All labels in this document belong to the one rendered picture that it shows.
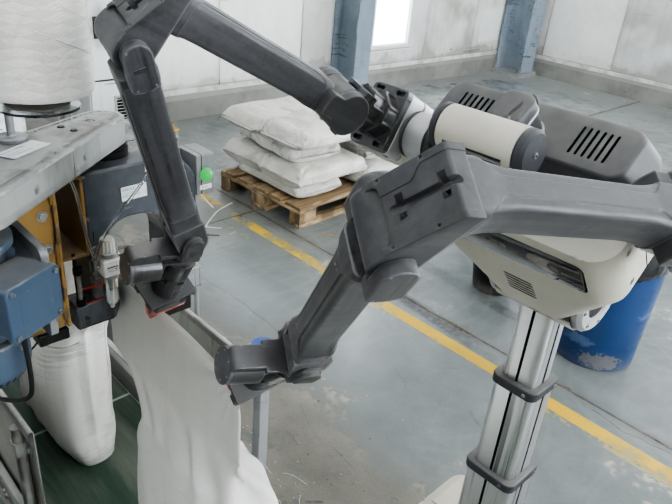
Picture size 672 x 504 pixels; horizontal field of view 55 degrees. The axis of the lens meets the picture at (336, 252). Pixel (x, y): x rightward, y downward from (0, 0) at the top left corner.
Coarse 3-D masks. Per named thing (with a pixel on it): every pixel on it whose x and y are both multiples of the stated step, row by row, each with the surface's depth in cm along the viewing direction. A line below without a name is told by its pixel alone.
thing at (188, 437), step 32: (128, 288) 136; (128, 320) 141; (160, 320) 128; (128, 352) 146; (160, 352) 132; (192, 352) 121; (160, 384) 136; (192, 384) 125; (160, 416) 135; (192, 416) 129; (224, 416) 118; (160, 448) 133; (192, 448) 127; (224, 448) 122; (160, 480) 134; (192, 480) 124; (224, 480) 122; (256, 480) 124
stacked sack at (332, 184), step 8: (240, 168) 449; (248, 168) 442; (256, 176) 437; (264, 176) 431; (272, 184) 428; (280, 184) 421; (320, 184) 425; (328, 184) 429; (336, 184) 434; (288, 192) 417; (296, 192) 413; (304, 192) 416; (312, 192) 420; (320, 192) 426
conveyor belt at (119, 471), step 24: (120, 384) 212; (24, 408) 199; (120, 408) 202; (48, 432) 191; (120, 432) 193; (48, 456) 183; (120, 456) 185; (48, 480) 176; (72, 480) 176; (96, 480) 177; (120, 480) 178
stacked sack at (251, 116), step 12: (288, 96) 463; (228, 108) 435; (240, 108) 427; (252, 108) 427; (264, 108) 427; (276, 108) 432; (288, 108) 433; (300, 108) 434; (240, 120) 423; (252, 120) 415; (264, 120) 415; (252, 132) 420
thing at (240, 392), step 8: (232, 384) 103; (240, 384) 104; (248, 384) 104; (256, 384) 102; (264, 384) 101; (232, 392) 103; (240, 392) 104; (248, 392) 104; (256, 392) 105; (232, 400) 104; (240, 400) 103
